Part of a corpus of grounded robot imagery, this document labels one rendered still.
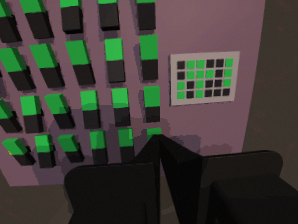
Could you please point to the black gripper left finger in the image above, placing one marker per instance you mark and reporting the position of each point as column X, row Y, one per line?
column 138, row 180

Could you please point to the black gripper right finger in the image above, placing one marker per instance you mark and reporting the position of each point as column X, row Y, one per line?
column 189, row 175

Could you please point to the mauve switch panel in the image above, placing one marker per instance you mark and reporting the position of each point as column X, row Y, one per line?
column 85, row 82

